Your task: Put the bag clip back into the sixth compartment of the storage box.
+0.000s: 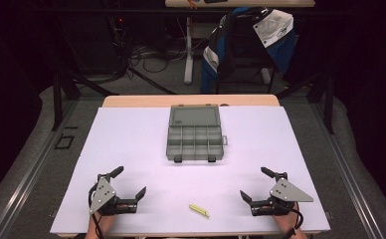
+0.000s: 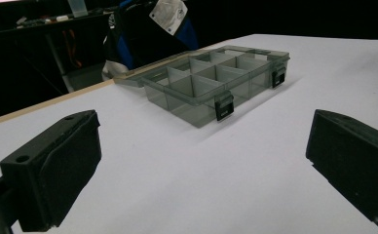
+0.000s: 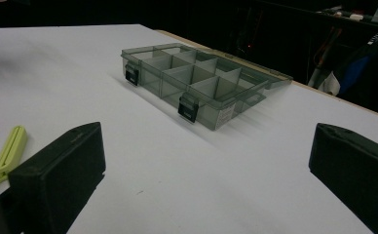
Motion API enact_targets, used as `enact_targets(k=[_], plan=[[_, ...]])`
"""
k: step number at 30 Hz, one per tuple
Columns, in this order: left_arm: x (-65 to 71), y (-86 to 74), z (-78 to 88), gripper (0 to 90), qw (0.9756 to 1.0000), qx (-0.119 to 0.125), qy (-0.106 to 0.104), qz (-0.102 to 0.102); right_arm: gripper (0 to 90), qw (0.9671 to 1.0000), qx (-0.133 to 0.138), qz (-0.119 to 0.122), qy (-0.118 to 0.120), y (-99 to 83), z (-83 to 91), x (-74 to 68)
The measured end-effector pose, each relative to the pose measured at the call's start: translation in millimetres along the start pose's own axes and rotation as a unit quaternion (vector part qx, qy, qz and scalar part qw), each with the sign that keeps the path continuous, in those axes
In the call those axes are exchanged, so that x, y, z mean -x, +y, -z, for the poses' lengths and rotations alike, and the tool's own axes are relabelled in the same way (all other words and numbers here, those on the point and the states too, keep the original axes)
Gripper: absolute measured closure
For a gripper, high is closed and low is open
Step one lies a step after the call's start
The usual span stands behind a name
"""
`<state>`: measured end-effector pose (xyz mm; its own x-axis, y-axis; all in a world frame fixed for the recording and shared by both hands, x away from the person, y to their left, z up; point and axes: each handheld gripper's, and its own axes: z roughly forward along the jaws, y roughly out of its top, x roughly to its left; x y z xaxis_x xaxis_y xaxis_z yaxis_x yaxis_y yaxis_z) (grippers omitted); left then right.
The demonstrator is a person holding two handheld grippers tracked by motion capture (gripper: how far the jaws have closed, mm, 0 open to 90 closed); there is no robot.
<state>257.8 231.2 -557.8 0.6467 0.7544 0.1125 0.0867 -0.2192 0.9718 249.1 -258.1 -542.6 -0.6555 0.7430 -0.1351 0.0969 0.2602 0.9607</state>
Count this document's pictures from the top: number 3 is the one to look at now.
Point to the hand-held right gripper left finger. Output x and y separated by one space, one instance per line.
57 177

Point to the light green plastic clip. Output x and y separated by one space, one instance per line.
7 156

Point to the dark bag with blue patch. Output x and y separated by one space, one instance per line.
356 65

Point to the grey clear compartment box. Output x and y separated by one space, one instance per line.
196 81

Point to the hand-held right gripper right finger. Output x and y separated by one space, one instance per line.
356 169

